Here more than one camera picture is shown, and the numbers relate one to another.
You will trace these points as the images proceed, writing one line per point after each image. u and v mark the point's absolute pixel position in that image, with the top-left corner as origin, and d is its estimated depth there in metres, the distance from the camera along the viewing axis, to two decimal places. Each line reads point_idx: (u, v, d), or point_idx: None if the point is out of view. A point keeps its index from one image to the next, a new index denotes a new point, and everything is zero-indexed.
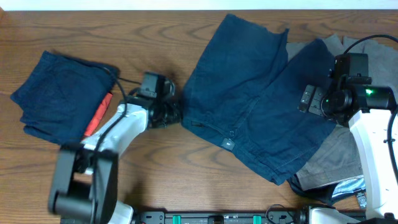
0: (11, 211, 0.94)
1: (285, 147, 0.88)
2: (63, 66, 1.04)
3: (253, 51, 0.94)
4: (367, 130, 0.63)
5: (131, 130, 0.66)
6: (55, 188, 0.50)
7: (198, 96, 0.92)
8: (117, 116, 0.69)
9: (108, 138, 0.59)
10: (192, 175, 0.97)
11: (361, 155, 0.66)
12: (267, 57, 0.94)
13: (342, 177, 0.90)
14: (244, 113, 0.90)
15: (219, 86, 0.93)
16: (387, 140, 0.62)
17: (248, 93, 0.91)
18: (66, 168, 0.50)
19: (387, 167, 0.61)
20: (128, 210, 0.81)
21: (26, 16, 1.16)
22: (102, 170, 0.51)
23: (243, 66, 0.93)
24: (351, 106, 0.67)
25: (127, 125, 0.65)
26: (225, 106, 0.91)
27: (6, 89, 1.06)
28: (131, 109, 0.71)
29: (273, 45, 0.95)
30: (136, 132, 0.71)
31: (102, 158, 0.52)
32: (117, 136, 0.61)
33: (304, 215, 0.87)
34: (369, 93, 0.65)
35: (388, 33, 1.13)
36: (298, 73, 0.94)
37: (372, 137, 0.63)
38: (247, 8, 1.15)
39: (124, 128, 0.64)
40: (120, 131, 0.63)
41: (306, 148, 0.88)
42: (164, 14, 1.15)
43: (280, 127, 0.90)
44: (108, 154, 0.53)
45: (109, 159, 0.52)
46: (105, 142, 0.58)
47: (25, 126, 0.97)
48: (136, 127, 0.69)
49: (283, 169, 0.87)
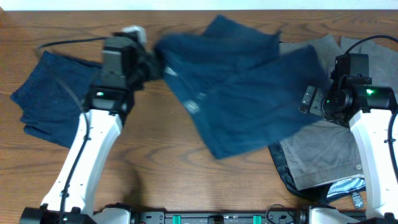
0: (12, 211, 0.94)
1: (246, 129, 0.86)
2: (63, 66, 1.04)
3: (249, 34, 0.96)
4: (368, 130, 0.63)
5: (101, 152, 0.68)
6: None
7: (182, 48, 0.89)
8: (79, 139, 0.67)
9: (72, 189, 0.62)
10: (192, 175, 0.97)
11: (362, 155, 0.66)
12: (263, 40, 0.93)
13: (337, 177, 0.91)
14: (221, 82, 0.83)
15: (206, 48, 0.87)
16: (387, 140, 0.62)
17: (233, 65, 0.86)
18: None
19: (387, 167, 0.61)
20: (124, 214, 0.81)
21: (25, 16, 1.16)
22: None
23: (237, 42, 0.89)
24: (352, 106, 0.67)
25: (95, 151, 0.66)
26: (204, 67, 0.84)
27: (6, 89, 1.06)
28: (94, 123, 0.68)
29: (266, 37, 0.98)
30: (109, 144, 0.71)
31: (73, 222, 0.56)
32: (83, 180, 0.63)
33: (305, 215, 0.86)
34: (369, 93, 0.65)
35: (388, 33, 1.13)
36: (291, 62, 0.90)
37: (372, 137, 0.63)
38: (247, 8, 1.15)
39: (91, 160, 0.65)
40: (87, 167, 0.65)
41: (262, 134, 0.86)
42: (163, 14, 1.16)
43: (251, 110, 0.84)
44: (76, 216, 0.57)
45: (78, 221, 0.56)
46: (70, 195, 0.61)
47: (25, 126, 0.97)
48: (108, 138, 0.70)
49: (231, 144, 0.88)
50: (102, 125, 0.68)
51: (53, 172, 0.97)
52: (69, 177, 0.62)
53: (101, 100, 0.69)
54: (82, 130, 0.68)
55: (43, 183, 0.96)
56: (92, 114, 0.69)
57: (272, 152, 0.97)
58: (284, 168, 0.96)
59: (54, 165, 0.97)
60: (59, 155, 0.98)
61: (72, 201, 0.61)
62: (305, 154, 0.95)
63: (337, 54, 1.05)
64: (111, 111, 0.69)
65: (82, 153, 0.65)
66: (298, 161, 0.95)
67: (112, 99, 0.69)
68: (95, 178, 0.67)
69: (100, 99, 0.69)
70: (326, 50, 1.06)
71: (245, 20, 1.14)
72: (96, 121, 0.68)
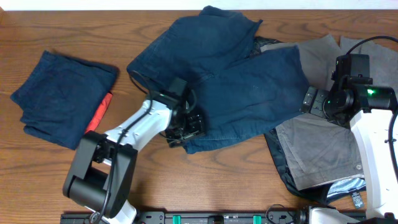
0: (11, 211, 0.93)
1: (215, 126, 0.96)
2: (63, 66, 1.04)
3: (224, 30, 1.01)
4: (368, 131, 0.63)
5: (148, 130, 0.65)
6: (73, 173, 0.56)
7: (159, 50, 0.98)
8: (140, 111, 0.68)
9: (130, 134, 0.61)
10: (192, 175, 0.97)
11: (362, 155, 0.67)
12: (234, 38, 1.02)
13: (337, 177, 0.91)
14: (193, 83, 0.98)
15: (183, 49, 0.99)
16: (388, 140, 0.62)
17: (204, 67, 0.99)
18: (85, 155, 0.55)
19: (387, 167, 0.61)
20: (131, 210, 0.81)
21: (25, 16, 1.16)
22: (120, 162, 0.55)
23: (209, 43, 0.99)
24: (352, 106, 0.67)
25: (152, 124, 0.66)
26: (178, 68, 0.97)
27: (6, 89, 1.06)
28: (156, 106, 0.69)
29: (244, 29, 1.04)
30: (155, 131, 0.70)
31: (123, 154, 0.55)
32: (137, 132, 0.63)
33: (305, 215, 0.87)
34: (371, 93, 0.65)
35: (388, 33, 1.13)
36: (259, 65, 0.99)
37: (373, 137, 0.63)
38: (247, 9, 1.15)
39: (148, 126, 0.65)
40: (144, 129, 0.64)
41: (229, 134, 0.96)
42: (164, 15, 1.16)
43: (217, 109, 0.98)
44: (129, 149, 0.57)
45: (129, 154, 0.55)
46: (127, 136, 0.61)
47: (25, 126, 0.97)
48: (157, 125, 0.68)
49: (198, 142, 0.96)
50: (161, 109, 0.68)
51: (53, 172, 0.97)
52: (130, 127, 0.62)
53: (163, 98, 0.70)
54: (144, 107, 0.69)
55: (43, 182, 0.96)
56: (155, 104, 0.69)
57: (272, 152, 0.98)
58: (284, 169, 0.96)
59: (55, 165, 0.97)
60: (60, 155, 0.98)
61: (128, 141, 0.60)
62: (305, 154, 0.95)
63: (338, 54, 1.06)
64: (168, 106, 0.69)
65: (142, 118, 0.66)
66: (298, 161, 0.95)
67: (171, 99, 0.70)
68: (143, 142, 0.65)
69: (162, 97, 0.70)
70: (326, 50, 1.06)
71: None
72: (158, 106, 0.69)
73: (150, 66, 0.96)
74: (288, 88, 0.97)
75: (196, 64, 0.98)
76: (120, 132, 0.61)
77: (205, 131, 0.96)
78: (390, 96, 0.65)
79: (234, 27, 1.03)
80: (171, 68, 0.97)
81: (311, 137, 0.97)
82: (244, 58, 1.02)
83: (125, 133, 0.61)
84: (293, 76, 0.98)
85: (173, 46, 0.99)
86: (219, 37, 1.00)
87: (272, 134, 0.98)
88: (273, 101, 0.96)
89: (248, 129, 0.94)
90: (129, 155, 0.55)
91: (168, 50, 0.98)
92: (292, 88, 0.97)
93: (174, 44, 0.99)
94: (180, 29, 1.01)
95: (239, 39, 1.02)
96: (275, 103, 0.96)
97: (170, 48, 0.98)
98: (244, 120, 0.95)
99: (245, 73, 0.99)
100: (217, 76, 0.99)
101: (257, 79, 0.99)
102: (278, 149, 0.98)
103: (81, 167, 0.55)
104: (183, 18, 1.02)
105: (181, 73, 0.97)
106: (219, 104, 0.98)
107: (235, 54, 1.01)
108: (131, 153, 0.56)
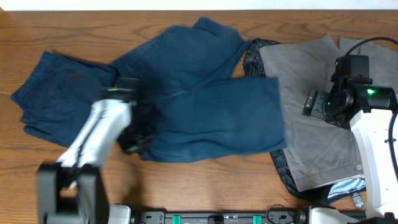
0: (11, 211, 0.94)
1: (179, 143, 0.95)
2: (63, 66, 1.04)
3: (212, 51, 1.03)
4: (369, 132, 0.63)
5: (108, 135, 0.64)
6: (42, 211, 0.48)
7: (145, 53, 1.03)
8: (92, 116, 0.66)
9: (87, 150, 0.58)
10: (192, 175, 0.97)
11: (362, 156, 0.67)
12: (221, 60, 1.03)
13: (337, 178, 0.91)
14: (166, 94, 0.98)
15: (167, 57, 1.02)
16: (388, 140, 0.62)
17: (181, 82, 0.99)
18: (45, 190, 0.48)
19: (387, 166, 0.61)
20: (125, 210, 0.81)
21: (26, 16, 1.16)
22: (85, 187, 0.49)
23: (193, 58, 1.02)
24: (352, 107, 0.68)
25: (108, 127, 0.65)
26: (155, 74, 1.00)
27: (6, 89, 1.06)
28: (108, 107, 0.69)
29: (233, 50, 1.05)
30: (115, 134, 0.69)
31: (84, 175, 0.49)
32: (96, 145, 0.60)
33: (304, 215, 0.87)
34: (371, 93, 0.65)
35: (388, 33, 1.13)
36: (232, 90, 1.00)
37: (373, 138, 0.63)
38: (246, 9, 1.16)
39: (105, 131, 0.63)
40: (101, 136, 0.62)
41: (188, 150, 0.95)
42: (164, 14, 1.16)
43: (185, 123, 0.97)
44: (91, 169, 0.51)
45: (93, 173, 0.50)
46: (84, 155, 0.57)
47: (26, 127, 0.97)
48: (117, 123, 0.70)
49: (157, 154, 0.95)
50: (115, 108, 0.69)
51: None
52: (84, 141, 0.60)
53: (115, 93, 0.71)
54: (95, 111, 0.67)
55: None
56: (107, 102, 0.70)
57: (272, 154, 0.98)
58: (284, 170, 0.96)
59: None
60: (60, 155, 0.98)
61: (85, 159, 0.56)
62: (305, 155, 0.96)
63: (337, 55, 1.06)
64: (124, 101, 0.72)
65: (97, 124, 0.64)
66: (298, 162, 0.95)
67: (125, 93, 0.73)
68: (107, 149, 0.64)
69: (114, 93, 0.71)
70: (325, 51, 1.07)
71: (245, 20, 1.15)
72: (111, 105, 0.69)
73: (130, 68, 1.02)
74: (257, 119, 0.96)
75: (175, 76, 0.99)
76: (76, 152, 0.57)
77: (173, 145, 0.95)
78: (389, 97, 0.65)
79: (224, 48, 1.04)
80: (152, 74, 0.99)
81: (311, 138, 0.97)
82: (223, 79, 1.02)
83: (82, 153, 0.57)
84: (268, 107, 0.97)
85: (160, 54, 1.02)
86: (207, 55, 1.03)
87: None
88: (240, 132, 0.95)
89: (204, 150, 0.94)
90: (92, 175, 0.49)
91: (155, 56, 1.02)
92: (261, 120, 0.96)
93: (162, 52, 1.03)
94: (171, 37, 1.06)
95: (226, 60, 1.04)
96: (242, 135, 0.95)
97: (154, 53, 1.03)
98: (204, 141, 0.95)
99: (218, 98, 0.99)
100: (192, 95, 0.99)
101: (229, 104, 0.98)
102: (278, 151, 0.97)
103: (49, 204, 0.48)
104: (177, 27, 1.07)
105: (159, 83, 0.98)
106: (187, 118, 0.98)
107: (215, 77, 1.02)
108: (92, 171, 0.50)
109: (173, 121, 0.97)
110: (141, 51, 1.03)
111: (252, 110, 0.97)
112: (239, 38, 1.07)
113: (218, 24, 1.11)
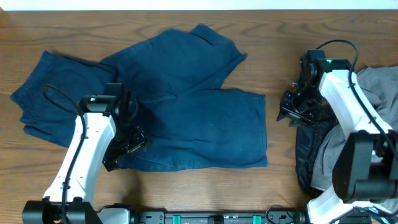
0: (11, 211, 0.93)
1: (180, 141, 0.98)
2: (63, 66, 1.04)
3: (204, 60, 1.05)
4: (333, 80, 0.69)
5: (94, 159, 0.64)
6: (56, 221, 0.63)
7: (138, 55, 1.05)
8: (76, 137, 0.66)
9: (73, 182, 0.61)
10: (191, 175, 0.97)
11: (337, 112, 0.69)
12: (211, 68, 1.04)
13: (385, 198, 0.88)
14: (157, 98, 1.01)
15: (160, 61, 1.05)
16: (350, 85, 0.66)
17: (170, 88, 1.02)
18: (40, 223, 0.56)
19: (356, 106, 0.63)
20: (123, 214, 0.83)
21: (26, 16, 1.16)
22: (77, 221, 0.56)
23: (183, 64, 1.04)
24: (316, 78, 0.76)
25: (92, 149, 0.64)
26: (147, 77, 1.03)
27: (6, 89, 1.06)
28: (89, 123, 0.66)
29: (224, 59, 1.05)
30: (102, 149, 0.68)
31: (74, 211, 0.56)
32: (83, 173, 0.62)
33: (304, 216, 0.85)
34: (329, 61, 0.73)
35: (390, 33, 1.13)
36: (219, 101, 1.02)
37: (337, 85, 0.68)
38: (247, 9, 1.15)
39: (90, 157, 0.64)
40: (85, 163, 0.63)
41: (178, 150, 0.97)
42: (164, 15, 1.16)
43: (188, 124, 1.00)
44: (79, 203, 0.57)
45: (81, 210, 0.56)
46: (71, 187, 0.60)
47: (25, 127, 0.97)
48: (104, 140, 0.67)
49: (165, 147, 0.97)
50: (96, 124, 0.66)
51: (54, 172, 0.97)
52: (69, 172, 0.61)
53: (94, 104, 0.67)
54: (79, 131, 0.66)
55: (43, 182, 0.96)
56: (87, 117, 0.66)
57: (298, 144, 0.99)
58: (304, 163, 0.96)
59: (54, 164, 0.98)
60: (60, 155, 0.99)
61: (73, 191, 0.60)
62: (331, 160, 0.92)
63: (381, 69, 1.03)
64: (104, 113, 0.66)
65: (79, 150, 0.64)
66: (320, 162, 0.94)
67: (106, 102, 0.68)
68: (95, 170, 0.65)
69: (93, 104, 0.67)
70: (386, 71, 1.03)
71: (245, 20, 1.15)
72: (91, 121, 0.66)
73: (120, 68, 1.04)
74: (241, 132, 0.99)
75: (164, 80, 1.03)
76: (62, 186, 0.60)
77: (162, 148, 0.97)
78: (346, 65, 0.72)
79: (216, 56, 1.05)
80: (143, 75, 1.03)
81: None
82: (212, 90, 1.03)
83: (69, 185, 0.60)
84: (253, 122, 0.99)
85: (153, 56, 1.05)
86: (198, 62, 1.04)
87: (307, 128, 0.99)
88: (224, 144, 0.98)
89: (186, 160, 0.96)
90: (79, 213, 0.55)
91: (148, 58, 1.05)
92: (245, 134, 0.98)
93: (155, 54, 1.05)
94: (168, 39, 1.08)
95: (216, 70, 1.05)
96: (224, 146, 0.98)
97: (147, 55, 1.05)
98: (186, 150, 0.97)
99: (206, 104, 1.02)
100: (179, 101, 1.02)
101: (216, 116, 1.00)
102: (304, 144, 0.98)
103: None
104: (173, 30, 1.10)
105: (149, 84, 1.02)
106: (188, 119, 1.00)
107: (204, 86, 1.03)
108: (82, 206, 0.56)
109: (162, 122, 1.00)
110: (135, 51, 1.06)
111: (236, 121, 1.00)
112: (234, 48, 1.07)
113: (216, 32, 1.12)
